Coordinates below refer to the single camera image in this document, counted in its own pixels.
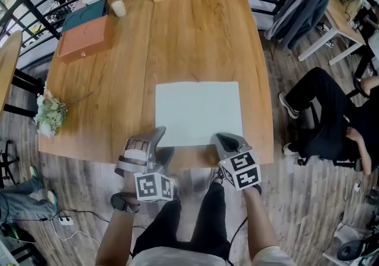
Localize person's black trousers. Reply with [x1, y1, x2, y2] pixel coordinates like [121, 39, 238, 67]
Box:
[132, 181, 231, 259]

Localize white flower bouquet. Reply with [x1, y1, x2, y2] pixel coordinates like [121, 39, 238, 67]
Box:
[33, 81, 94, 140]

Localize person's grey shirt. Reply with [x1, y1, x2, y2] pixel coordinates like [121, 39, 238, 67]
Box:
[127, 245, 303, 266]

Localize person's left hand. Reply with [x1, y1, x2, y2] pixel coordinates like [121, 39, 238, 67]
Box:
[125, 139, 150, 151]

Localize person's right shoe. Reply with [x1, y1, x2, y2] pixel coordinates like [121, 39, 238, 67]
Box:
[210, 166, 225, 185]

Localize black office chair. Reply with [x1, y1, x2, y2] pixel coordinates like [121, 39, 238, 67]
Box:
[296, 75, 379, 174]

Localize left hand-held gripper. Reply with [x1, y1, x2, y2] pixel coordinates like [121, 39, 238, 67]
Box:
[114, 126, 175, 203]

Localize dark green box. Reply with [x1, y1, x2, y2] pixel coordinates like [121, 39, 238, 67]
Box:
[60, 0, 111, 34]

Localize white cup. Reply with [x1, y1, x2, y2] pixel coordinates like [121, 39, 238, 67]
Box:
[110, 0, 127, 18]

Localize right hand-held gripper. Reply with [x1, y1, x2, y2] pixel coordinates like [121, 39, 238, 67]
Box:
[209, 132, 263, 191]

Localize black chair base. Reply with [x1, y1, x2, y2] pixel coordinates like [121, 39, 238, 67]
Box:
[0, 139, 21, 189]

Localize person's shoe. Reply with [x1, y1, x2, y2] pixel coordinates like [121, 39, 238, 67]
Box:
[168, 173, 181, 199]
[210, 166, 225, 185]

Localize beaded bracelet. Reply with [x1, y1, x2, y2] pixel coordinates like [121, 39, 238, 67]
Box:
[123, 199, 142, 214]

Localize round wooden table black base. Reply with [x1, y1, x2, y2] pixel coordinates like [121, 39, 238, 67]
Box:
[0, 30, 44, 119]

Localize grey hanging coat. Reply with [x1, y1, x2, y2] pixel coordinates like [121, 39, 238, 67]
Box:
[264, 0, 346, 51]

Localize person's left forearm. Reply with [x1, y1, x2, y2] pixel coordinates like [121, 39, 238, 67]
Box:
[95, 174, 142, 266]

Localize black metal railing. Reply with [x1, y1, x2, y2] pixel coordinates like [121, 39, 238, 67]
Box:
[0, 0, 314, 61]

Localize person's left shoe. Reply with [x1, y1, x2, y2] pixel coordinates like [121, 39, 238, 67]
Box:
[168, 173, 181, 199]

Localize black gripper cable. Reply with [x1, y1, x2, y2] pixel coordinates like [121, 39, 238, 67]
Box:
[228, 216, 248, 261]

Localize white wheeled machine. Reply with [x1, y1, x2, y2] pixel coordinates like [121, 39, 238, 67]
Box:
[322, 220, 379, 266]

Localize person's right forearm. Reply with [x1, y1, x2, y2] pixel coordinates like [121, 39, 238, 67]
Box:
[242, 186, 281, 259]

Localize wooden table white legs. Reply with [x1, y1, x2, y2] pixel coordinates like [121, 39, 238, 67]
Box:
[297, 0, 368, 66]
[38, 0, 275, 169]

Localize black wristwatch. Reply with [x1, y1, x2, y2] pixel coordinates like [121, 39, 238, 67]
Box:
[110, 193, 127, 210]

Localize orange brown box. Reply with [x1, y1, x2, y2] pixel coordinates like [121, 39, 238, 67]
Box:
[56, 15, 115, 66]

